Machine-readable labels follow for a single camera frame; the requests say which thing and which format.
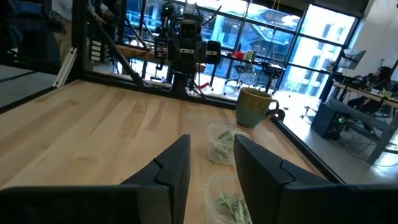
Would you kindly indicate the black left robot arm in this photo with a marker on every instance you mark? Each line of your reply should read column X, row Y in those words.
column 180, row 84

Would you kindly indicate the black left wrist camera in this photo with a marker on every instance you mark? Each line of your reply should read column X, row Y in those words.
column 188, row 29

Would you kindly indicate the grey-legged wooden desk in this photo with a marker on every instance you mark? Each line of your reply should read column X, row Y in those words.
column 367, row 112

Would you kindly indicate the black computer tower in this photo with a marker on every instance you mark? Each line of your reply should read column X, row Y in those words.
column 326, row 121

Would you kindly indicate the small red container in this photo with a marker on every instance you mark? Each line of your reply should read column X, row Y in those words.
column 238, row 54

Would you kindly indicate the small clear plastic container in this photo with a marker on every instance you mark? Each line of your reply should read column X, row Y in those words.
column 211, row 130

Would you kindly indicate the person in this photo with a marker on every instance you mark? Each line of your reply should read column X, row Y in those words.
column 63, row 31
column 104, row 11
column 381, row 77

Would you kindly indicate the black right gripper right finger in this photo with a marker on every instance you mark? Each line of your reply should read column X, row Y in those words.
column 261, row 174

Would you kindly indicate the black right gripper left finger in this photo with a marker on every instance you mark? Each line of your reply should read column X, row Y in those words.
column 174, row 174

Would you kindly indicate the green-brown ceramic mug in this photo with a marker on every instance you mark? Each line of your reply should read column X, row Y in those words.
column 253, row 107

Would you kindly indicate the white aluminium profile bar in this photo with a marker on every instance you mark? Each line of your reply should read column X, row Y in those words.
column 65, row 67

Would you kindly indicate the large clear plastic container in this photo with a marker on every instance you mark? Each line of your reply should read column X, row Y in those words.
column 210, row 193

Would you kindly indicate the wooden workbench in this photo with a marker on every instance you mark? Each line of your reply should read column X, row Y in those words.
column 136, row 51

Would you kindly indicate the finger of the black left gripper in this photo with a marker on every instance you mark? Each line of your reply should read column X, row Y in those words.
column 182, row 62
column 192, row 62

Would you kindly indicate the grey desk monitor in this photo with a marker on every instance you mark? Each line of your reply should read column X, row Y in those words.
column 354, row 59

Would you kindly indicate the green stevia sweetener packet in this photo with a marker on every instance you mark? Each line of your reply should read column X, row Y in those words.
column 226, row 136
column 219, row 152
column 233, row 208

